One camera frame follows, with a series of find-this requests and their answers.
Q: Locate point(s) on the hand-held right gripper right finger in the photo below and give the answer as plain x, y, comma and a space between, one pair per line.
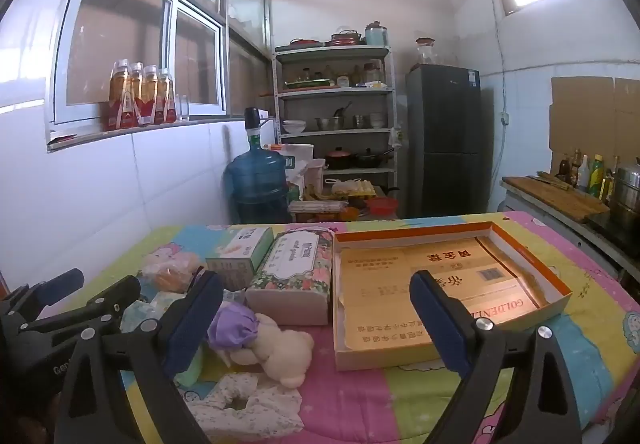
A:
435, 314

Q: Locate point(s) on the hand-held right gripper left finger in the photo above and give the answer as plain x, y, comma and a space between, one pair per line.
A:
192, 319

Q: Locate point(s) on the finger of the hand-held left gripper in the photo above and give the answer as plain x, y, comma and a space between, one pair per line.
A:
117, 291
62, 283

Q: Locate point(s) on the purple scrunchie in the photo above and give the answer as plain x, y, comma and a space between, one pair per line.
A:
232, 326

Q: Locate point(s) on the bread snack packet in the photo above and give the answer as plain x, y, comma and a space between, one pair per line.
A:
170, 276

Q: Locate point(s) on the green sponge packet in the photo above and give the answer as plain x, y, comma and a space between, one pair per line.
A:
189, 369

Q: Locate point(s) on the orange cardboard box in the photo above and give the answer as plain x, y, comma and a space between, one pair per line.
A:
380, 284

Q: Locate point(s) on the cream plush toy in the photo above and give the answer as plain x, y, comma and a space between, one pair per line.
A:
285, 354

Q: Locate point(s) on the white floral scrunchie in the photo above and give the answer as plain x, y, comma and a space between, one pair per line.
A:
270, 409

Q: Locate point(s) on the green white tissue box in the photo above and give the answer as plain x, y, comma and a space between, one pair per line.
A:
240, 249

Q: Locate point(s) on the floral tissue pack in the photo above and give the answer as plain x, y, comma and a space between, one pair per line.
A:
295, 274

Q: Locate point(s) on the red plastic basket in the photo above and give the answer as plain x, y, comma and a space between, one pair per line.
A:
382, 206

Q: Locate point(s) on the egg tray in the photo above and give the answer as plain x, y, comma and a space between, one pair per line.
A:
360, 186

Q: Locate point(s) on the blue water jug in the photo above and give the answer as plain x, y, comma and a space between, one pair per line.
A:
255, 179

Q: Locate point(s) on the flat striped carton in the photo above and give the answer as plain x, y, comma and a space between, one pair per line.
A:
317, 209

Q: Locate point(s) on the grey kitchen counter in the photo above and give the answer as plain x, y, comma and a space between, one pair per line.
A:
565, 224

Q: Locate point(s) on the wooden cutting board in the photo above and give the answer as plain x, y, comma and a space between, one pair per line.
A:
555, 196

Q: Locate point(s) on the black wok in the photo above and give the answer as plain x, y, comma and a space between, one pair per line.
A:
370, 159

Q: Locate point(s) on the kitchen knife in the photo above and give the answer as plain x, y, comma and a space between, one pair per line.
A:
550, 180

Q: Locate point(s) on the hanging plastic bag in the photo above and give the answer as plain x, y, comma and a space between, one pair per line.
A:
397, 137

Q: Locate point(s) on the red lid cooking pot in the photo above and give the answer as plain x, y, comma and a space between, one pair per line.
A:
339, 159

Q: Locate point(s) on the white sack green label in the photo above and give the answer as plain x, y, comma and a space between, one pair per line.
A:
295, 162

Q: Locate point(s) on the dark grey fridge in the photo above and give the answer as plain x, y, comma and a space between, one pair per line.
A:
442, 124

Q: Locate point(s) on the clear glass cup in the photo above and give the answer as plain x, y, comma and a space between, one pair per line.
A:
182, 108

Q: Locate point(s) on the dark sauce bottle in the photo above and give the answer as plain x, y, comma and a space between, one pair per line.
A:
564, 167

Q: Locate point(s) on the red label drink bottle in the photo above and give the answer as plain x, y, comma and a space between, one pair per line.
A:
136, 92
167, 97
117, 94
151, 94

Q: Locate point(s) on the black induction cooker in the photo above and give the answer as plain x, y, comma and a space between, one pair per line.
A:
615, 234

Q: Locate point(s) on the stacked small bowls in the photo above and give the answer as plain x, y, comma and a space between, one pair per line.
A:
377, 120

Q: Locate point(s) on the white plastic bottle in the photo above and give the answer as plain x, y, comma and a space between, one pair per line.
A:
583, 174

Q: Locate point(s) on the brown sauce bottle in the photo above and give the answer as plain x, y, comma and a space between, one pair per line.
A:
575, 164

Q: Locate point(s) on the steel cup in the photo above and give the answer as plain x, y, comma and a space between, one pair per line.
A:
360, 122

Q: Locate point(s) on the black white water pump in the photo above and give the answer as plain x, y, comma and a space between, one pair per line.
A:
252, 119

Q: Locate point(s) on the green yellow bottle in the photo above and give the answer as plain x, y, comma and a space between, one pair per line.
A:
596, 177

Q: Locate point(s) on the steel basin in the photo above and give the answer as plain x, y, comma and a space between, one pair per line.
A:
330, 124

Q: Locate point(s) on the white bowl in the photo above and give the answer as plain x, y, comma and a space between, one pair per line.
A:
294, 127

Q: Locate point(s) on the steel steamer pot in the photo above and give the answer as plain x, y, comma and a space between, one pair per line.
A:
627, 194

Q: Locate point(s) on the grey metal shelf rack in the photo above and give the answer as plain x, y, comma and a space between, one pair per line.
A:
332, 94

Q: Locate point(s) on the red lid jar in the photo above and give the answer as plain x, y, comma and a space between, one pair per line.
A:
372, 74

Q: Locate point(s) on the large glass jar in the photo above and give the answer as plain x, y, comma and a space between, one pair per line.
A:
426, 53

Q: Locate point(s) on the green tray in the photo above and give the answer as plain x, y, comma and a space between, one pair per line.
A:
307, 84

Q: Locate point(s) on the teal enamel pot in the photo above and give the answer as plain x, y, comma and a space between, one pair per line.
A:
376, 35

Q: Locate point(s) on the red lidded pan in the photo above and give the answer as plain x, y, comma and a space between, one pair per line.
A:
344, 40

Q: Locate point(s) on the red flat plate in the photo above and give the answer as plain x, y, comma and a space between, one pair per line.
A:
302, 43

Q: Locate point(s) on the aluminium window frame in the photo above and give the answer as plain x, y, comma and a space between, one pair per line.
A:
172, 54

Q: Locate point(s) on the brown cardboard wall lining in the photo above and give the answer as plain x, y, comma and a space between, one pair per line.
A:
585, 119

